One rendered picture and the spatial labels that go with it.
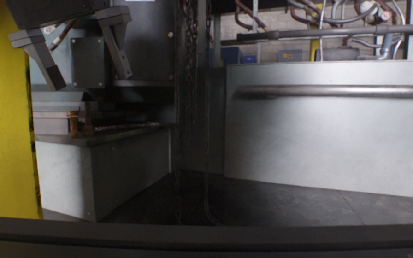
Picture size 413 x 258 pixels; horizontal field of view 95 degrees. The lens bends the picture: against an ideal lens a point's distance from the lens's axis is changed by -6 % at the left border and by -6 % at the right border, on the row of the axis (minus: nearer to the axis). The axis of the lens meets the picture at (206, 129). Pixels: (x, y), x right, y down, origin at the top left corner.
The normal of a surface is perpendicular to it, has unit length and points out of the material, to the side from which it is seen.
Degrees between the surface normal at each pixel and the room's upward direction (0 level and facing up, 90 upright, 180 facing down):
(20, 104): 90
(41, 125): 90
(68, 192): 90
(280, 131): 90
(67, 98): 62
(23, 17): 113
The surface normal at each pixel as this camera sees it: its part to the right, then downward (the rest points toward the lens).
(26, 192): 0.95, 0.05
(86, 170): -0.30, 0.11
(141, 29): 0.04, 0.11
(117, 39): -0.08, 0.50
